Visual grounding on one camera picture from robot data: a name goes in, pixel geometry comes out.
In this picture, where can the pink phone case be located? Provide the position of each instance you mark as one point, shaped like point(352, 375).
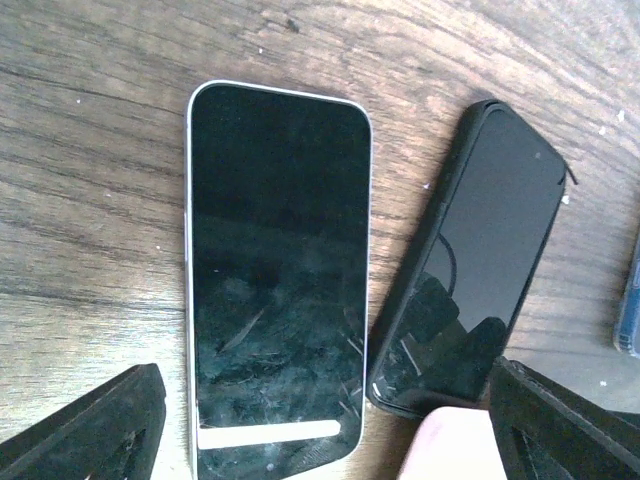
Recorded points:
point(454, 443)

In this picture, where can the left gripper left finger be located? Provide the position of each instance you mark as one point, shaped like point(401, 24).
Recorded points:
point(112, 432)

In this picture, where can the clear magsafe phone case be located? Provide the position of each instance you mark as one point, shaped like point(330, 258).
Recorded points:
point(626, 330)

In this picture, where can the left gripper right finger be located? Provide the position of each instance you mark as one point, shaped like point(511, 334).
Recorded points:
point(546, 431)

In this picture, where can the white silver smartphone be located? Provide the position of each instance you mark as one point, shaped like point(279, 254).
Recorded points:
point(276, 238)

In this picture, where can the black phone case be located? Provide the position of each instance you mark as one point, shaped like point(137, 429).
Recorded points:
point(465, 275)

